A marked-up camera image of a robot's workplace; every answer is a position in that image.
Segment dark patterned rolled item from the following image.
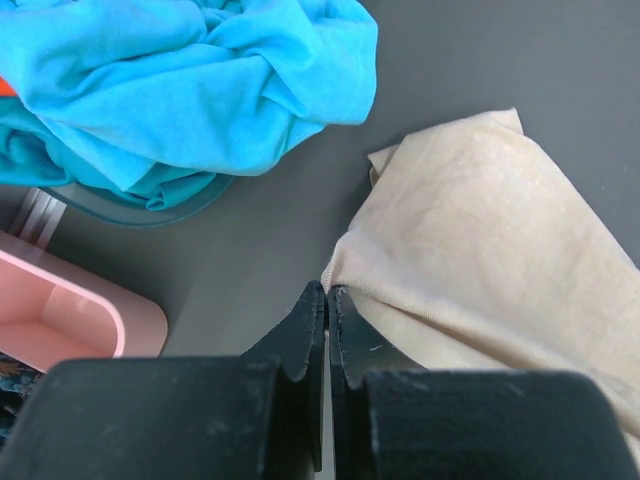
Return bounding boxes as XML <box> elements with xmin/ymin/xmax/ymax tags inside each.
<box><xmin>0</xmin><ymin>353</ymin><xmax>43</xmax><ymax>448</ymax></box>

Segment cyan t shirt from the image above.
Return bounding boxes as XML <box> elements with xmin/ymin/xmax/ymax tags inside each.
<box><xmin>1</xmin><ymin>1</ymin><xmax>378</xmax><ymax>211</ymax></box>

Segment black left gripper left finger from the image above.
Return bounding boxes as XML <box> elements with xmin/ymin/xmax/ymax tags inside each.
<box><xmin>241</xmin><ymin>281</ymin><xmax>325</xmax><ymax>473</ymax></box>

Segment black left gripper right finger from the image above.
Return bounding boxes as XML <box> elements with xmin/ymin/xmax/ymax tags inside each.
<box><xmin>327</xmin><ymin>286</ymin><xmax>420</xmax><ymax>479</ymax></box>

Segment teal plastic basket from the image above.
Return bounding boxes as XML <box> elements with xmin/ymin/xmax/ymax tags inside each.
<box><xmin>43</xmin><ymin>175</ymin><xmax>233</xmax><ymax>228</ymax></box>

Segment orange t shirt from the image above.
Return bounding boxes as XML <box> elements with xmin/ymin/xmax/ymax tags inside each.
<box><xmin>0</xmin><ymin>78</ymin><xmax>17</xmax><ymax>98</ymax></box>

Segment pink compartment tray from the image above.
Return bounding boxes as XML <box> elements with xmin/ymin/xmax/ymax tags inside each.
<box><xmin>1</xmin><ymin>233</ymin><xmax>168</xmax><ymax>372</ymax></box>

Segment aluminium frame post left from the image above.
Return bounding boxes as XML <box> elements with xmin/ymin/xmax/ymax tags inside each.
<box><xmin>10</xmin><ymin>188</ymin><xmax>67</xmax><ymax>250</ymax></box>

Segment beige t shirt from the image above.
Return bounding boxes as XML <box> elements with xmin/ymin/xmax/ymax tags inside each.
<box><xmin>321</xmin><ymin>109</ymin><xmax>639</xmax><ymax>452</ymax></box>

